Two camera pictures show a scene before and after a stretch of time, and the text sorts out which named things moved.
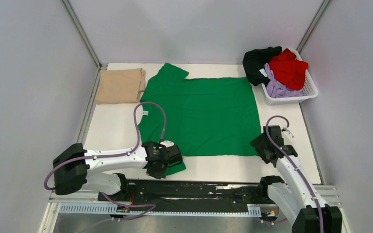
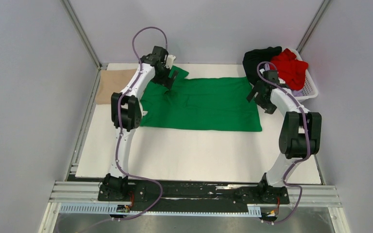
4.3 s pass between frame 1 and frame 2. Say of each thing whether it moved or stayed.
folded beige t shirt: stayed
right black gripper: moved
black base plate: stayed
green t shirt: moved
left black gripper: moved
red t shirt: stayed
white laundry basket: stayed
